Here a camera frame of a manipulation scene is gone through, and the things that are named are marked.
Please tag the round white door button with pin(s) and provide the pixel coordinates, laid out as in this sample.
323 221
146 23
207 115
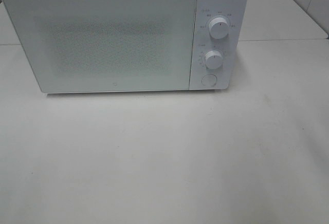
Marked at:
209 80

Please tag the white timer knob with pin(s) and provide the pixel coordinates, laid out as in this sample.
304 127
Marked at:
213 59

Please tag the white microwave door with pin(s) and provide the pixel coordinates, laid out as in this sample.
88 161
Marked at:
106 45

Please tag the upper white power knob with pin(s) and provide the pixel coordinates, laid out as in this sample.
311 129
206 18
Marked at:
219 27

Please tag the white microwave oven body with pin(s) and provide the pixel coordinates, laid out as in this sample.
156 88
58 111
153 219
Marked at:
221 3

